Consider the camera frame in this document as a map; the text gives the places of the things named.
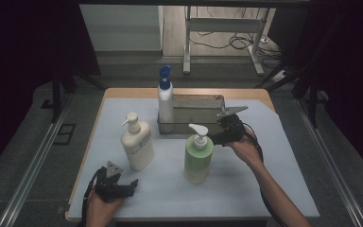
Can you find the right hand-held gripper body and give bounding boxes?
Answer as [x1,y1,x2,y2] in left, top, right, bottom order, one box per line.
[216,105,250,145]

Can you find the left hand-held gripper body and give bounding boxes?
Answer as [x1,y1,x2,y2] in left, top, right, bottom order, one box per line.
[94,161,132,203]

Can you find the green pump bottle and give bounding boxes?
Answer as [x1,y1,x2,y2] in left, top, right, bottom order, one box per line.
[183,123,215,185]

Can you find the metal mesh basket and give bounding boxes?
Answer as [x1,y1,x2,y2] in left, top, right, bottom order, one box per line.
[156,93,229,137]

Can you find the white bottle with blue pump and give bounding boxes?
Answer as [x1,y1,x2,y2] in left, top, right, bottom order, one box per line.
[156,64,175,135]

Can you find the person's left hand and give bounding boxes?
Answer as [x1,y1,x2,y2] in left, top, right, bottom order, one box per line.
[84,189,125,223]

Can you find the person's right hand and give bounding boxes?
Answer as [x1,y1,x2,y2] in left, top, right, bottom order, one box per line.
[225,126,265,171]

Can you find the cream pump bottle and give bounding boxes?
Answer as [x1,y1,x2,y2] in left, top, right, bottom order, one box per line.
[120,112,156,172]

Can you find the pale blue table mat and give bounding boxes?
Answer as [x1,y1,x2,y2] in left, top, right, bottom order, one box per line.
[66,97,321,220]

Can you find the white power strip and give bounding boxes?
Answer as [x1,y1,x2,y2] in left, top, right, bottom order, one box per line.
[269,70,288,84]

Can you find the black metal stand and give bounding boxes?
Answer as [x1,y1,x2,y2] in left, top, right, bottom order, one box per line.
[50,56,108,125]
[254,18,326,129]

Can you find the dark curtain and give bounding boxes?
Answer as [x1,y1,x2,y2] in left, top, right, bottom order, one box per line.
[267,0,363,184]
[0,0,101,182]

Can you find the white cabinet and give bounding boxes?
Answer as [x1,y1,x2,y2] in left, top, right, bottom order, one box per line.
[78,4,164,53]

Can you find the left hand-held gripper cable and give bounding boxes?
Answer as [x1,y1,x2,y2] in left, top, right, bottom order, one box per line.
[79,166,107,227]

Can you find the aluminium floor rail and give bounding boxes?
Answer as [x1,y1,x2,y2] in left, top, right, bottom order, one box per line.
[0,94,74,227]
[294,97,363,227]

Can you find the tangle of black floor cables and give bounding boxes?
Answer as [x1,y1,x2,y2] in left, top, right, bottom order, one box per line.
[188,8,283,69]

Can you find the white desk frame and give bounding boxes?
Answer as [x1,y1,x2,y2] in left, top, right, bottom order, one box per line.
[182,6,266,77]

